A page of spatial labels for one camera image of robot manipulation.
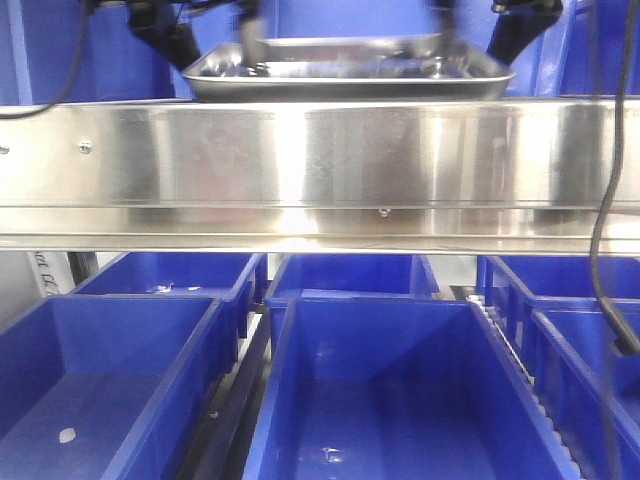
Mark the lower blue bin rear left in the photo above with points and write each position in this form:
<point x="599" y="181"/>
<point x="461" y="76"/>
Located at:
<point x="237" y="278"/>

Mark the silver metal tray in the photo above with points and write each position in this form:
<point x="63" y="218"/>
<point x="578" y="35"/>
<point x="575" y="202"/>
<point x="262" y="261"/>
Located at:
<point x="339" y="70"/>

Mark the lower blue bin rear centre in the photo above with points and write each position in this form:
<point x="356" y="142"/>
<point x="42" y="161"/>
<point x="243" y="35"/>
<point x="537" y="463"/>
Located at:
<point x="404" y="276"/>

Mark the stainless steel front rail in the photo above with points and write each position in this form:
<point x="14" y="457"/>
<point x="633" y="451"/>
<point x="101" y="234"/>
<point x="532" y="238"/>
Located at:
<point x="518" y="176"/>

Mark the lower blue bin rear right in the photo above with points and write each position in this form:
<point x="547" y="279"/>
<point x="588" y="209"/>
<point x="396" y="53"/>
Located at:
<point x="514" y="286"/>

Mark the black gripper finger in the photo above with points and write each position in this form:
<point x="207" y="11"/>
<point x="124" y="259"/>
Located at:
<point x="445" y="35"/>
<point x="158" y="25"/>
<point x="518" y="24"/>
<point x="251" y="33"/>

